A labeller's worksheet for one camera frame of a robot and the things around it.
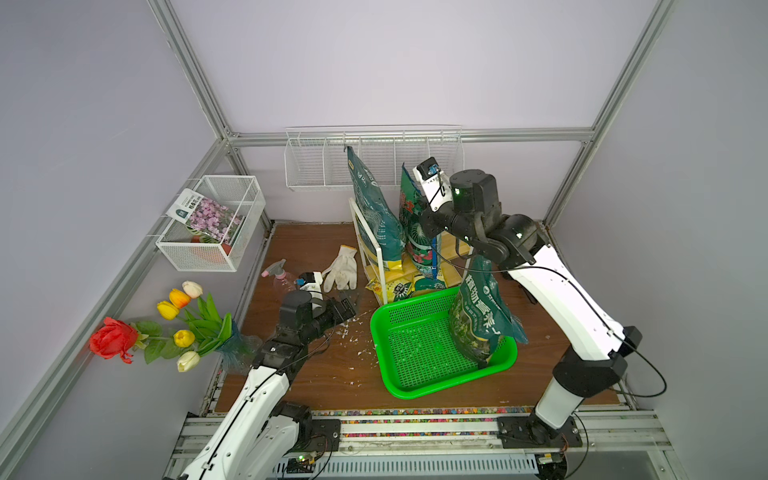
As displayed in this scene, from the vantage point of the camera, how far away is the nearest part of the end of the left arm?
0.68 m

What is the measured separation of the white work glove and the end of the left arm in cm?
34

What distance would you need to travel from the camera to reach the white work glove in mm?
1039
